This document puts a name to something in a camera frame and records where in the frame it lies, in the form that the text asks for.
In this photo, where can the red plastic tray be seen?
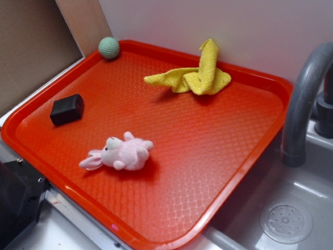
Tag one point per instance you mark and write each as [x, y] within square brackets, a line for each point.
[203, 145]

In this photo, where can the dark faucet handle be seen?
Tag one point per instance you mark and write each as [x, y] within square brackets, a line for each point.
[323, 125]

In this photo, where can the green knitted ball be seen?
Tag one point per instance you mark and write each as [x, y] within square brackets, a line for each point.
[109, 48]

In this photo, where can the grey curved faucet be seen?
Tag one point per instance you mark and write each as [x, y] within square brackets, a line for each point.
[302, 105]

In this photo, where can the light wooden board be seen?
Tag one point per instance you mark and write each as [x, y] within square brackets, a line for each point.
[86, 22]

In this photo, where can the cardboard panel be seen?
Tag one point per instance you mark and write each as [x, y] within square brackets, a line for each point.
[36, 45]

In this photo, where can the black rectangular block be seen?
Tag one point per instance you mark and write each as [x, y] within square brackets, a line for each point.
[67, 110]

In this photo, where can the sink drain strainer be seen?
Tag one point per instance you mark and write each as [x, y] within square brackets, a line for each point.
[286, 221]

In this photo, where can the grey sink basin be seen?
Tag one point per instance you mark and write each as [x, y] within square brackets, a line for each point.
[237, 224]

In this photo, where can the yellow cloth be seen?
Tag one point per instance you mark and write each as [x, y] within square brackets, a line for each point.
[207, 79]

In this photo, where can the pink plush bunny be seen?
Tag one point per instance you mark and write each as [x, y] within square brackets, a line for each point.
[130, 154]

